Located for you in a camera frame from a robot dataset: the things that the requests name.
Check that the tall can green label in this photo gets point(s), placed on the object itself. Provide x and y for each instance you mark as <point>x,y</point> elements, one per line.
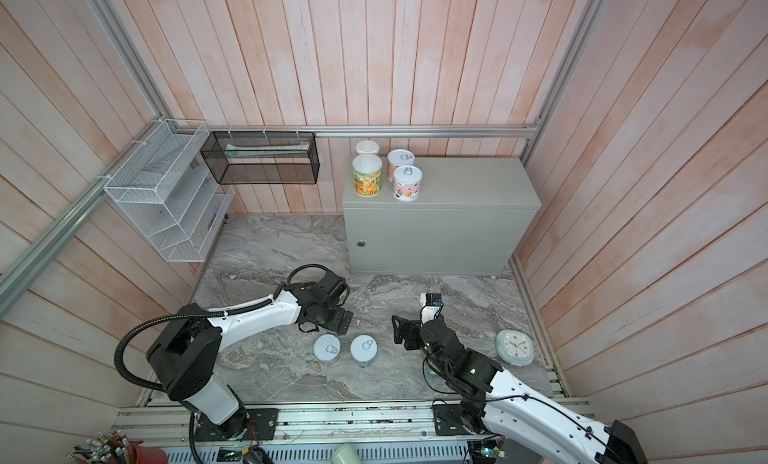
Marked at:
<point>367,175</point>

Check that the pink can pull tab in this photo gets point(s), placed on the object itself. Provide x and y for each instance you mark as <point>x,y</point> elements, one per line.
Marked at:
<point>407,183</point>

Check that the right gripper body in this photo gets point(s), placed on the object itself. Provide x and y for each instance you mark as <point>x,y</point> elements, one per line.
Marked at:
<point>417,336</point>

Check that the black mesh basket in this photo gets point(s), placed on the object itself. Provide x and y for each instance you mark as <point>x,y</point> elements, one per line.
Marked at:
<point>262,157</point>

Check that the white cup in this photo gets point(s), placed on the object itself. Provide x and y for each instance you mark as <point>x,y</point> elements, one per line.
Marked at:
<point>345,454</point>

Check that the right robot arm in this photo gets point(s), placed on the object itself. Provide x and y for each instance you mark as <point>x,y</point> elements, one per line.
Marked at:
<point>494,401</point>

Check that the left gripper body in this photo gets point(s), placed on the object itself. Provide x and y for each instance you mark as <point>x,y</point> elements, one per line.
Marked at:
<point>331,318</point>

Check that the yellow can white lid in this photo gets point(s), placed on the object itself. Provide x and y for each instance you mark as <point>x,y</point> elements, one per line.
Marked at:
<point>367,147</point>

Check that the orange can pull tab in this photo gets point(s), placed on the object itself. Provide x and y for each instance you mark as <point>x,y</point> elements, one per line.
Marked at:
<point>397,158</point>

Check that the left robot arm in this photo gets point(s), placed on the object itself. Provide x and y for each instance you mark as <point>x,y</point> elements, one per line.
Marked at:
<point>184,355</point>

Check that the white round clock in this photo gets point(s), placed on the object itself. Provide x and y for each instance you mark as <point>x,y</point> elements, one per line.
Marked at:
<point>515,347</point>

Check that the pink can white lid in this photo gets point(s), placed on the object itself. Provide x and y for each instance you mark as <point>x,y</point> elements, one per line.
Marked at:
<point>327,349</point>

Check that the grey metal cabinet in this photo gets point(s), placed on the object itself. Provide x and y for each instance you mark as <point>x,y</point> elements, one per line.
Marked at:
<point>468,220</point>

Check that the white wire shelf rack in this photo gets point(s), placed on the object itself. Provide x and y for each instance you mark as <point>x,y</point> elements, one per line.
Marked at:
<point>169,193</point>

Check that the aluminium mounting rail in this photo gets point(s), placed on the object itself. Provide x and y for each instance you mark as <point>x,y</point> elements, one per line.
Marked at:
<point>307,423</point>

